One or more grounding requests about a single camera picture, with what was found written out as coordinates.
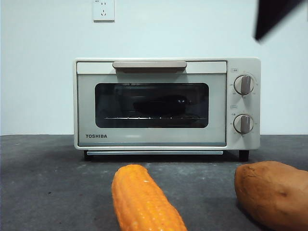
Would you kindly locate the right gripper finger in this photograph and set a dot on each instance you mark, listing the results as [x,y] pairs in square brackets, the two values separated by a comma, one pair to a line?
[269,16]

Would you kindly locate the purple eggplant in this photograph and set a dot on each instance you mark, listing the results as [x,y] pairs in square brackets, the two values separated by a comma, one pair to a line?
[158,106]

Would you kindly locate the oven door with glass window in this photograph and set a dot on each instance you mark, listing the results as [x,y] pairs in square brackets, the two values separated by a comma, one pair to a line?
[85,108]

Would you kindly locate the large-dial oven knob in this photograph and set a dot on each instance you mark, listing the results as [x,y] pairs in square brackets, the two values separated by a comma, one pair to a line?
[244,84]

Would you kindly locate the cream Toshiba toaster oven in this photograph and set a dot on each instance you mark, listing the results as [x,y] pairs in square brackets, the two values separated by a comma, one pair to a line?
[256,108]

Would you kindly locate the small-dial oven knob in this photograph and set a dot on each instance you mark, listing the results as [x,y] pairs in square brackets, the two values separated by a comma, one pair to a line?
[243,124]

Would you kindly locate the silver oven crumb tray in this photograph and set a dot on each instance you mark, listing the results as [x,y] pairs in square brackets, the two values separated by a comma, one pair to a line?
[154,152]

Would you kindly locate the brown sweet potato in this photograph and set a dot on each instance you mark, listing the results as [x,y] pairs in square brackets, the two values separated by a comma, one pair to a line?
[272,195]

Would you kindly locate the orange corn cob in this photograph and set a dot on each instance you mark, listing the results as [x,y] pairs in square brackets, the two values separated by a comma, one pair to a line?
[142,199]

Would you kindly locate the white wall socket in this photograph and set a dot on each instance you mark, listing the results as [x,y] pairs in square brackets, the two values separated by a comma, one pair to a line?
[104,12]

